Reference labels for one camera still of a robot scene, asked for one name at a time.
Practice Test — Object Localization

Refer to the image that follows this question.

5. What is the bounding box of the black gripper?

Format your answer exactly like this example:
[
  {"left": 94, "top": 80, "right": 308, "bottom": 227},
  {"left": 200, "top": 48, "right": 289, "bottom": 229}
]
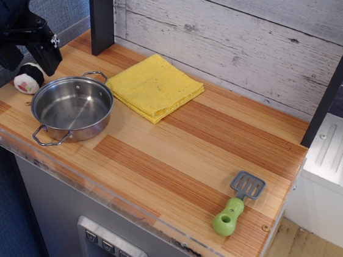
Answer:
[{"left": 0, "top": 0, "right": 62, "bottom": 76}]

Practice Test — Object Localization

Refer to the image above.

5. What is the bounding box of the yellow cloth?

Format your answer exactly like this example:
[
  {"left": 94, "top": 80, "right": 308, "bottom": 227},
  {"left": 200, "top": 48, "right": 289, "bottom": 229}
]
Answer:
[{"left": 106, "top": 54, "right": 204, "bottom": 124}]

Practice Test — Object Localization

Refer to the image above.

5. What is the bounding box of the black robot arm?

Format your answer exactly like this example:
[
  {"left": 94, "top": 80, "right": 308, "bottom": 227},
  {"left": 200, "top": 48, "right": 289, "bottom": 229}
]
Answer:
[{"left": 0, "top": 0, "right": 62, "bottom": 76}]

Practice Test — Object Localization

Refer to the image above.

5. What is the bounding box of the plush sushi roll toy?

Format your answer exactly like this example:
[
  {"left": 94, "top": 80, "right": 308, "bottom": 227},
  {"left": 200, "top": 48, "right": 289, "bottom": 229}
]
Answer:
[{"left": 13, "top": 62, "right": 46, "bottom": 95}]

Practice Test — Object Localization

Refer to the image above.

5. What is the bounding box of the stainless steel pot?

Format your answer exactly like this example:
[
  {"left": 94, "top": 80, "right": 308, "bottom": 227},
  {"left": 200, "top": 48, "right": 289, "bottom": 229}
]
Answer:
[{"left": 31, "top": 71, "right": 114, "bottom": 147}]

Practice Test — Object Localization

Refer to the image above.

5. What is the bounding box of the grey appliance control panel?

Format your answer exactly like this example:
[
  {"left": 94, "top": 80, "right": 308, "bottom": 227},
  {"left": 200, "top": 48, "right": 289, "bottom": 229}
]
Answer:
[{"left": 77, "top": 215, "right": 149, "bottom": 257}]

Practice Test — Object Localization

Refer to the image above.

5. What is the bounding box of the white toy sink unit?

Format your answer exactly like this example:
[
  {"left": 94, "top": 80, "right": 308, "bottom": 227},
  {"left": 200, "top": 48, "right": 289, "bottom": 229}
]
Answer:
[{"left": 284, "top": 114, "right": 343, "bottom": 248}]

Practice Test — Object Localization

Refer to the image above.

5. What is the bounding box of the dark grey left post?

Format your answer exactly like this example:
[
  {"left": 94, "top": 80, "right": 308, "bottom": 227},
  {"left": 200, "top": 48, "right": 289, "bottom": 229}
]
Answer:
[{"left": 89, "top": 0, "right": 114, "bottom": 56}]

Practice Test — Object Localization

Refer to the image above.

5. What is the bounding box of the green handled grey spatula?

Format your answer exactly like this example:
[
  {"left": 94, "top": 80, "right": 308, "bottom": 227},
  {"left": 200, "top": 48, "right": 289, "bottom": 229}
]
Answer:
[{"left": 212, "top": 170, "right": 266, "bottom": 237}]

